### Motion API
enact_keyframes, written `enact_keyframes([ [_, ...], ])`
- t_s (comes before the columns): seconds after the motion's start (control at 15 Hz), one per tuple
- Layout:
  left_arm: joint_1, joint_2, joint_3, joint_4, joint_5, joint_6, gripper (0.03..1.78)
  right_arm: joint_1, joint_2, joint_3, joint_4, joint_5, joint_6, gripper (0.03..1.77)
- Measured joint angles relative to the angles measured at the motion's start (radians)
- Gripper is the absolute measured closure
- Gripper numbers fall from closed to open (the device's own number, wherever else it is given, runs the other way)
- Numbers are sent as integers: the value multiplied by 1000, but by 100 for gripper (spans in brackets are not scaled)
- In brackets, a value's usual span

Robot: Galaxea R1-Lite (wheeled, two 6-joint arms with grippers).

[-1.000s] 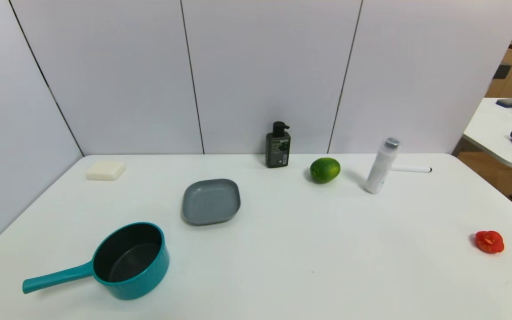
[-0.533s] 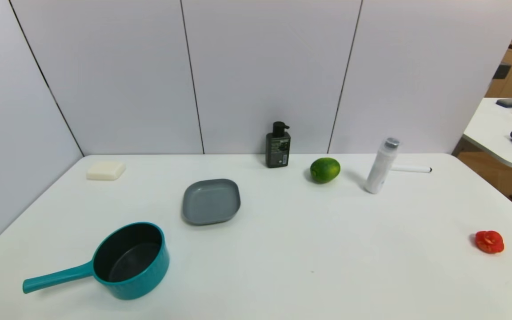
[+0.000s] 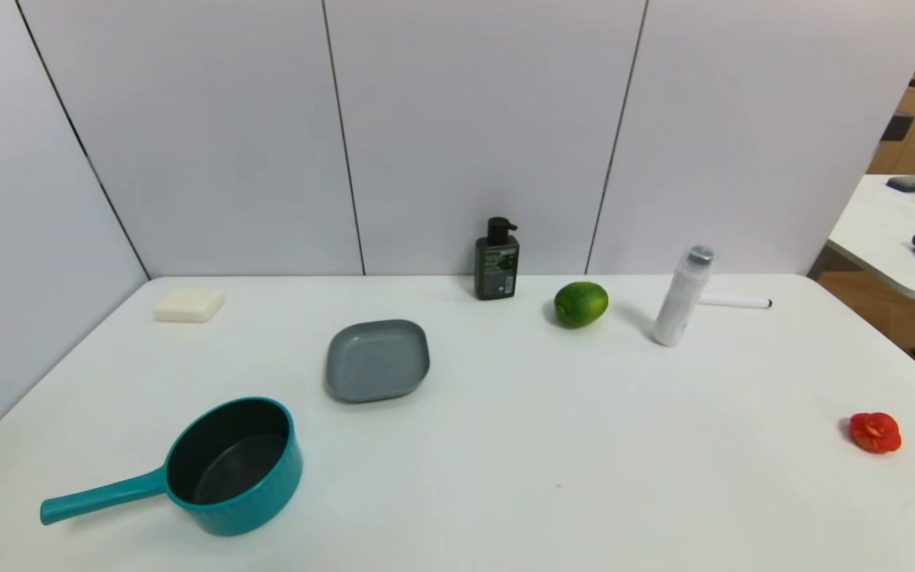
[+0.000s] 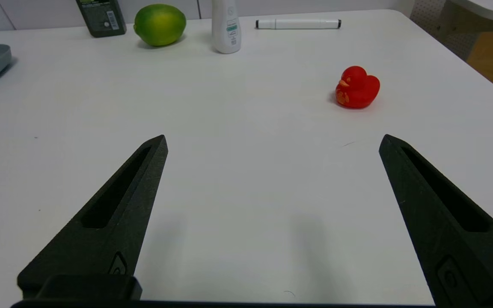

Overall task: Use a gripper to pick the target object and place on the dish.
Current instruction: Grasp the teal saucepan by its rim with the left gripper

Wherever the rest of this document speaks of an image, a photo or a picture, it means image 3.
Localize teal saucepan with handle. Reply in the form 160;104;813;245
40;397;304;537

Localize grey square dish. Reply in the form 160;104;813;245
325;319;431;404

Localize dark pump bottle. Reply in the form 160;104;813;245
474;217;520;301

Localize green lime fruit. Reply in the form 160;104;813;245
554;281;610;329

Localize white bottle silver cap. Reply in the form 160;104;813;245
652;245;716;348

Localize white soap bar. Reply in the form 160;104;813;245
153;287;226;323

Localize white marker pen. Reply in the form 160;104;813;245
700;295;773;310

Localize white round-cornered side table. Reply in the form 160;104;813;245
826;174;915;306

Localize red rubber duck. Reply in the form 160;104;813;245
849;412;902;455

